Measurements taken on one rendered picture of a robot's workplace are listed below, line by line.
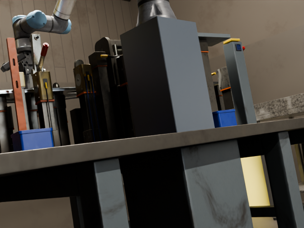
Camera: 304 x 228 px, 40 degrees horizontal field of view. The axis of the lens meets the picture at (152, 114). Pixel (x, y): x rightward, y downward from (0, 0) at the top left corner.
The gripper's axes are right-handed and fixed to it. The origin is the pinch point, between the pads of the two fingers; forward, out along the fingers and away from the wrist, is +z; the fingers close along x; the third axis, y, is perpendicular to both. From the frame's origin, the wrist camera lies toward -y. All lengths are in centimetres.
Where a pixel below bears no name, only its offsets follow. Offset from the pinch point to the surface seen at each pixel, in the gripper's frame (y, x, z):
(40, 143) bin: -16, -53, 28
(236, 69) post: 92, -42, 2
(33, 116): -0.5, -6.4, 11.7
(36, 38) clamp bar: -0.4, -22.9, -17.4
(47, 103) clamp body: -0.3, -23.8, 9.7
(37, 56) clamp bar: -0.3, -20.9, -10.6
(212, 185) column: 28, -80, 50
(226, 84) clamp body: 102, -23, 6
